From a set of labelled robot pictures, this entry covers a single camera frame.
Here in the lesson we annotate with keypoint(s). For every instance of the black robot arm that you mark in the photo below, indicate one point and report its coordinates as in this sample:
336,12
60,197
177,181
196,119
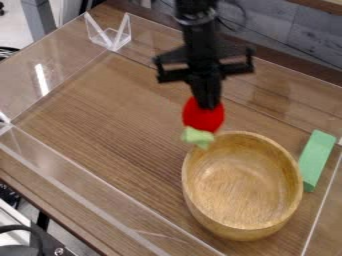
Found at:
196,17

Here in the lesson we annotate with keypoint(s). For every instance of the clear acrylic enclosure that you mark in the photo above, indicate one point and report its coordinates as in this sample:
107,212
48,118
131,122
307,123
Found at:
90,147

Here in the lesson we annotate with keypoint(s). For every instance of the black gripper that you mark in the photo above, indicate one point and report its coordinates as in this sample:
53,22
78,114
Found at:
203,65

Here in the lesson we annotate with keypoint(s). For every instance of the black equipment with screw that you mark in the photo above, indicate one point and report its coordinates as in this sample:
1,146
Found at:
52,246

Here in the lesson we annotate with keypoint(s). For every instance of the red plush strawberry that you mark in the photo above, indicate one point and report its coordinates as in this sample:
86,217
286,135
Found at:
200,122

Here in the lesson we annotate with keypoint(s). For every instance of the wooden bowl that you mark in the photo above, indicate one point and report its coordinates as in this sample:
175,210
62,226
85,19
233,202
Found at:
241,186

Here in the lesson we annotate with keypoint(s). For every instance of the green rectangular block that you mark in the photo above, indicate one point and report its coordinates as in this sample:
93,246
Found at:
314,157

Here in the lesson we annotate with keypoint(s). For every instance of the grey table leg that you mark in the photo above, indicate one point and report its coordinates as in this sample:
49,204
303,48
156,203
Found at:
38,17

